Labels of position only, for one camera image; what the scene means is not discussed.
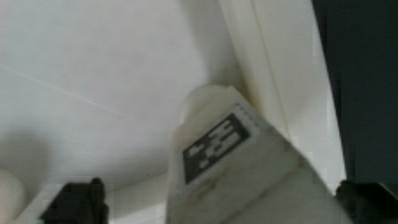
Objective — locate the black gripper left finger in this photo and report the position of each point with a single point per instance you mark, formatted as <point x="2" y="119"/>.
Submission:
<point x="70" y="204"/>

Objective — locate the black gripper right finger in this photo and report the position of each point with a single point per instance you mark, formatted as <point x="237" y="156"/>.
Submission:
<point x="368" y="200"/>

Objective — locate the white leg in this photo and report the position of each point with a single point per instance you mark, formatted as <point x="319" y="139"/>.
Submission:
<point x="242" y="179"/>

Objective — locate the white square tabletop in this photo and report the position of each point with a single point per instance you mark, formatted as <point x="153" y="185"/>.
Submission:
<point x="104" y="60"/>

